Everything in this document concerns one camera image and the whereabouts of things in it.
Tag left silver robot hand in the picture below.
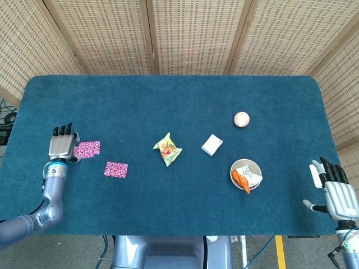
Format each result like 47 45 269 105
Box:
48 122 82 163

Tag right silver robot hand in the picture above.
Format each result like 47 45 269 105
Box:
302 156 359 222

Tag orange snack packet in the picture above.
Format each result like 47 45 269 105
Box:
237 164 264 187

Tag beige bowl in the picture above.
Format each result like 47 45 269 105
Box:
230 159 263 191

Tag orange crumpled wrapper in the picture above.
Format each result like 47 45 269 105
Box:
232 169 251 194

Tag woven bamboo screen panel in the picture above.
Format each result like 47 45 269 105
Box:
224 0 359 76
0 0 85 109
307 33 359 185
145 0 252 76
43 0 158 76

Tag green yellow snack bag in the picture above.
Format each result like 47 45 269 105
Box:
153 132 183 168

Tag white table leg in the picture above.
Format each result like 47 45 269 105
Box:
240 235 249 269

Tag blue carpet table cover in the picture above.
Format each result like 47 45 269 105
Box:
0 75 346 236

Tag beige round onion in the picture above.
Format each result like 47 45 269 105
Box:
233 111 250 128

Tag white napkin stack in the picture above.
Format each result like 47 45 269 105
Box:
201 133 224 157

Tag grey robot torso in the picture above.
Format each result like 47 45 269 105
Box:
111 235 233 269

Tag black plug cable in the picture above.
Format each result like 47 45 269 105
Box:
328 248 346 269

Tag black floor cables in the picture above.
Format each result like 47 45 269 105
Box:
0 98 19 127

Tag blue cable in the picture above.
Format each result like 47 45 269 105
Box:
99 235 117 269
246 235 277 269

